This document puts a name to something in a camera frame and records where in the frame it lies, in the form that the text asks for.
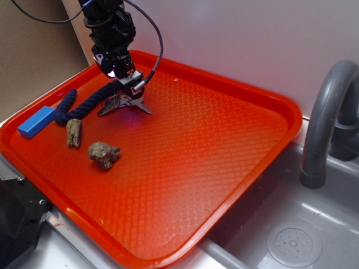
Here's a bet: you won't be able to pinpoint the light wooden board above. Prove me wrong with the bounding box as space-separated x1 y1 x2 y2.
62 0 95 65

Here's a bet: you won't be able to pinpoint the silver keys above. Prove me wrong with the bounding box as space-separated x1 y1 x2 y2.
97 94 152 117

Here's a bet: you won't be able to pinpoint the grey curved faucet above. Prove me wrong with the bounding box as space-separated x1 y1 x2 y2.
300 60 358 189

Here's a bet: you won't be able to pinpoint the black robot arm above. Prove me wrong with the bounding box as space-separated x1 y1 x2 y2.
79 1 144 99

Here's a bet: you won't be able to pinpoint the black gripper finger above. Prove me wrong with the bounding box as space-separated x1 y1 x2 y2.
119 84 145 101

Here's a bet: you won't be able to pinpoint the thin black cable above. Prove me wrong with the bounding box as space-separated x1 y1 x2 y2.
10 0 93 24

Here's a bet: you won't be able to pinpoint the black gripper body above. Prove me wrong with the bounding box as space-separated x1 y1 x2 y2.
91 41 144 90

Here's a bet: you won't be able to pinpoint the navy blue rope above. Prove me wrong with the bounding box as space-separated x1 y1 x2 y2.
53 80 122 126

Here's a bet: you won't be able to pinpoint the round sink drain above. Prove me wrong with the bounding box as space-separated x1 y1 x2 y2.
267 223 323 268

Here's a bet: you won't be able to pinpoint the grey brown rock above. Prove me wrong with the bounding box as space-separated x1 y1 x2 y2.
88 142 121 170

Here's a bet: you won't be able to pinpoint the red plastic tray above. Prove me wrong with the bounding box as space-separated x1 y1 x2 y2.
1 59 302 268

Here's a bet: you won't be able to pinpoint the blue rectangular block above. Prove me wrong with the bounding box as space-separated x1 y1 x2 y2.
17 106 55 138

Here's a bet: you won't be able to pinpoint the braided grey cable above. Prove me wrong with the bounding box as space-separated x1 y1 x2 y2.
123 0 164 92

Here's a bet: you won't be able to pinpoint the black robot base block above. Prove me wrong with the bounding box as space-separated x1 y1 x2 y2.
1 177 50 268

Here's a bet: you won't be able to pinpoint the brown cardboard panel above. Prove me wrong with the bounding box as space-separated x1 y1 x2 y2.
1 1 88 120

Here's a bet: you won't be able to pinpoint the small brown wood piece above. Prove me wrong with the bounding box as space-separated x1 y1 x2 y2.
66 118 82 147

